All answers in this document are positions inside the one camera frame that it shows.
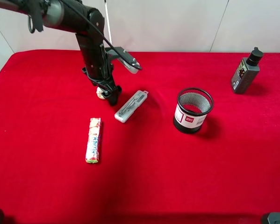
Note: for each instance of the Hi-Chew candy pack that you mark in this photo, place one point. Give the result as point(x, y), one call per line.
point(93, 144)

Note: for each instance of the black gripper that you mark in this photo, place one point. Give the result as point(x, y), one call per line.
point(96, 68)

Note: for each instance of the red tablecloth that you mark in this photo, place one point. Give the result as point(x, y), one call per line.
point(148, 171)

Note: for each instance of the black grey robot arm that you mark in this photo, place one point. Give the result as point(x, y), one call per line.
point(87, 23)

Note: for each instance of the black mesh pen cup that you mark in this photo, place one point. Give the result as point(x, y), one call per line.
point(193, 105)

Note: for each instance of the clear plastic compass case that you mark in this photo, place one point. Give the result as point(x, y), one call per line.
point(124, 113)

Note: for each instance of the dark grey pump bottle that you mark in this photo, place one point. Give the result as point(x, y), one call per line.
point(246, 71)

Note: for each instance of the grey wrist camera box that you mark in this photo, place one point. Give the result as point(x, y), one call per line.
point(124, 57)

